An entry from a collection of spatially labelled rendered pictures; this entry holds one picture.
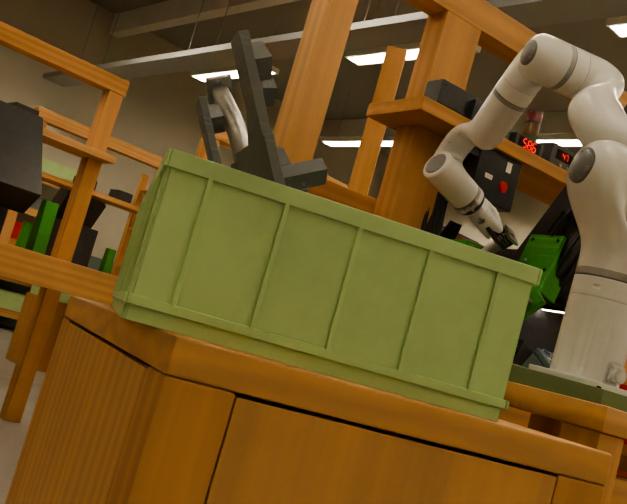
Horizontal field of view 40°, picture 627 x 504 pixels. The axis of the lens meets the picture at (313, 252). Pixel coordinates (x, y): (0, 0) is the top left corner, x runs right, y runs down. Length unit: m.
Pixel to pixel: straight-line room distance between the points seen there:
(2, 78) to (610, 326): 11.01
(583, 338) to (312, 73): 1.08
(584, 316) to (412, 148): 1.05
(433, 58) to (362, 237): 1.69
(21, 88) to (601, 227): 11.00
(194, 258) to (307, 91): 1.45
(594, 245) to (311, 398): 0.85
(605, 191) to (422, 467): 0.77
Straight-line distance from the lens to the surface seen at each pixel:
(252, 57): 0.97
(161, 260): 0.84
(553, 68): 1.85
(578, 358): 1.53
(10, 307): 11.55
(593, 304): 1.54
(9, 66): 12.15
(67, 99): 12.42
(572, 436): 1.39
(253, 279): 0.85
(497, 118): 2.07
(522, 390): 1.45
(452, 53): 2.57
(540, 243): 2.36
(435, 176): 2.13
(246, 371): 0.79
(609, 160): 1.54
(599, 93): 1.77
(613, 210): 1.53
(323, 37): 2.30
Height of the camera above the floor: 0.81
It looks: 6 degrees up
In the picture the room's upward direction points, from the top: 16 degrees clockwise
